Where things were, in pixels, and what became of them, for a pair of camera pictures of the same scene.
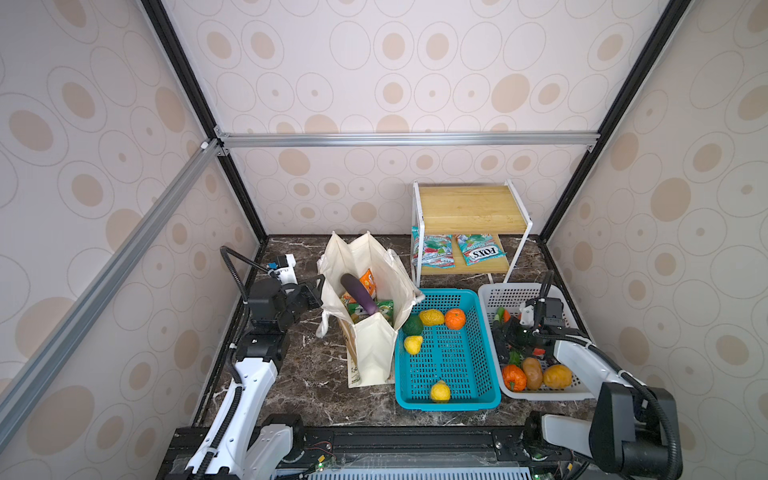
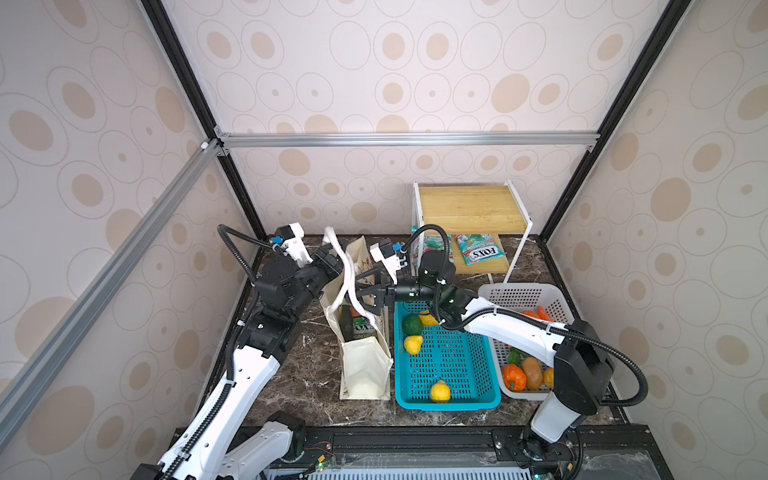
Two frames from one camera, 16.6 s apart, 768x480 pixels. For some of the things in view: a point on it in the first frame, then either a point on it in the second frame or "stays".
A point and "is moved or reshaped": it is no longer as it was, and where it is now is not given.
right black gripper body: x=522 y=336 → x=412 y=290
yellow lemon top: x=431 y=317 stays
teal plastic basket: x=443 y=368 stays
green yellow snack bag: x=385 y=308 is moved or reshaped
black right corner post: x=663 y=32 stays
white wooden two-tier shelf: x=470 y=210 stays
